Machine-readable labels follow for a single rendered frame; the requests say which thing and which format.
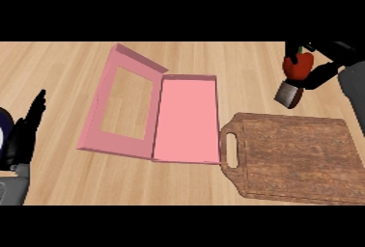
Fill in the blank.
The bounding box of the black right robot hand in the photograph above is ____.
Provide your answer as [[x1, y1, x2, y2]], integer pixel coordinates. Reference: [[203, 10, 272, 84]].
[[274, 41, 359, 110]]

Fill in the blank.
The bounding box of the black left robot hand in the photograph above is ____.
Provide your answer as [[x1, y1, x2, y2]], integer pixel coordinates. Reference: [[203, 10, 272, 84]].
[[0, 89, 49, 172]]

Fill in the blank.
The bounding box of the red bell pepper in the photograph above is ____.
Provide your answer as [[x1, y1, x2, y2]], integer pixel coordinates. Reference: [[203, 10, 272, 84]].
[[282, 46, 316, 81]]

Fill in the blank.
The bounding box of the brown wooden cutting board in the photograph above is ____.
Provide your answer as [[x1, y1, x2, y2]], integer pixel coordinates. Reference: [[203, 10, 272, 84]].
[[219, 112, 365, 206]]

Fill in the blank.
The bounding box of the pink cardboard box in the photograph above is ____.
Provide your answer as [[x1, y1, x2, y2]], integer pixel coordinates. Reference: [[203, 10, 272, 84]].
[[76, 42, 223, 166]]

